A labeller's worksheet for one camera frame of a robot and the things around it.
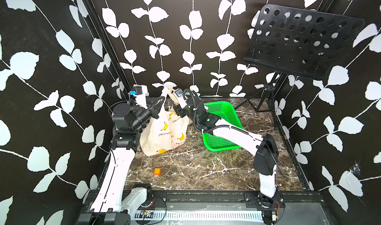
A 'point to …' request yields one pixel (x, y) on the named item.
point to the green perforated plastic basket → (225, 111)
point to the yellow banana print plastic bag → (168, 131)
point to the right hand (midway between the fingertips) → (177, 97)
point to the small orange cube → (157, 171)
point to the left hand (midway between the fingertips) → (164, 96)
